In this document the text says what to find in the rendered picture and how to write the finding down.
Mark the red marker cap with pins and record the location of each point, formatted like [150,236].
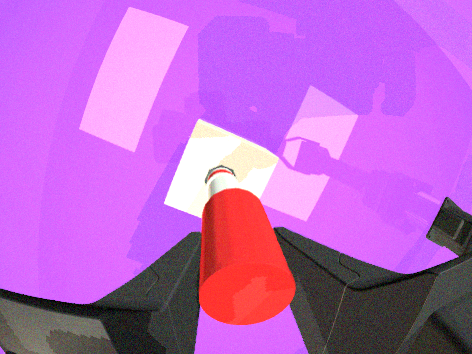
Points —
[244,278]

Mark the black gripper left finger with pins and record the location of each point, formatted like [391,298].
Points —
[154,313]

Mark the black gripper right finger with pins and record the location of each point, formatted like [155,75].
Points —
[346,306]

